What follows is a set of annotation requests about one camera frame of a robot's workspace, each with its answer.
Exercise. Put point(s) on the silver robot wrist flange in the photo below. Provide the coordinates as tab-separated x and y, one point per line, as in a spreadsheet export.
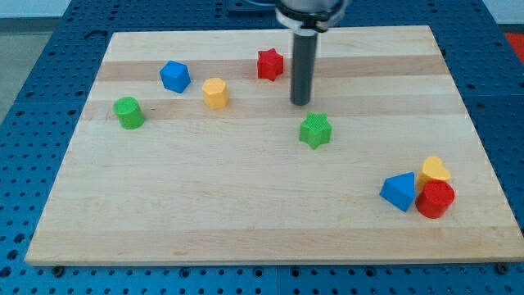
310	16

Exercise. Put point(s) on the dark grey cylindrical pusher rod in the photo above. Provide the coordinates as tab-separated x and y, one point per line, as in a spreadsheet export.
302	68

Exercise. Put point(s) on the green star block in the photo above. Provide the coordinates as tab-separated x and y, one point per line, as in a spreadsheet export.
315	130

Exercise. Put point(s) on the red star block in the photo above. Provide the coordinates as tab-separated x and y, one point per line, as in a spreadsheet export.
270	64

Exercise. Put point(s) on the blue triangle block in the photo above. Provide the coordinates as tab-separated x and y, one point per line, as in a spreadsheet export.
399	190

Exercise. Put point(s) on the yellow hexagon block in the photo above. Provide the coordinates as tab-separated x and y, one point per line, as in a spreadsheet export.
215	93

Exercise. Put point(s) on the blue cube block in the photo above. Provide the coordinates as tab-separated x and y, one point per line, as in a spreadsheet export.
175	76

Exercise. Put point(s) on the light wooden board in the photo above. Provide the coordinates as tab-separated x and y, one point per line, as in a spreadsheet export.
235	185

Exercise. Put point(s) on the yellow heart block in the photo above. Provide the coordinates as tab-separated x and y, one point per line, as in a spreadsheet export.
432	168

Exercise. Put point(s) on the green cylinder block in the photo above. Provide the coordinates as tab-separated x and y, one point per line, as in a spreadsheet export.
128	112

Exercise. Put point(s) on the red cylinder block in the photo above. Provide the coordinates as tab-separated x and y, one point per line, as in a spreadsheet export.
435	199

